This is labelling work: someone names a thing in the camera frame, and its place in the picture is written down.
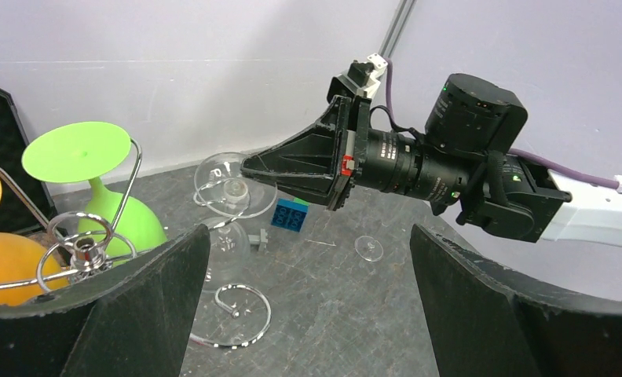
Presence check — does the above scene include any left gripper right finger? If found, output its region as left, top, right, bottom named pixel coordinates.
left=409, top=225, right=622, bottom=376

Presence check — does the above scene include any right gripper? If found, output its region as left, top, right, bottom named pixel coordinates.
left=241, top=75, right=468, bottom=210

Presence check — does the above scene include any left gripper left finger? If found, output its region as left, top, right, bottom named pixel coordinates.
left=0, top=225, right=210, bottom=376

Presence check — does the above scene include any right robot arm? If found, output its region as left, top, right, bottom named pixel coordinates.
left=241, top=74, right=622, bottom=247

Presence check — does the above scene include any chrome wine glass rack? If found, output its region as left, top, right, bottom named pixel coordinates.
left=0, top=137, right=273, bottom=350

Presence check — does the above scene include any yellow-orange plastic wine glass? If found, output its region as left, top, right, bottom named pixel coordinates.
left=0, top=161, right=70, bottom=310

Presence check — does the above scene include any green plastic wine glass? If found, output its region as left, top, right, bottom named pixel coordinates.
left=21, top=121, right=167, bottom=251

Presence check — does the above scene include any green toy brick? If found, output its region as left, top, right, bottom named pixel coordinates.
left=293, top=198, right=310, bottom=207

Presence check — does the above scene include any blue toy brick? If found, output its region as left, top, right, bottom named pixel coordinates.
left=270, top=199, right=309, bottom=232

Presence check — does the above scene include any grey bolt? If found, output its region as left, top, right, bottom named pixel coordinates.
left=248, top=229, right=269, bottom=251

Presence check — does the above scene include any black foam-lined case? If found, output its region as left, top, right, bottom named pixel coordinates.
left=0, top=89, right=57, bottom=235

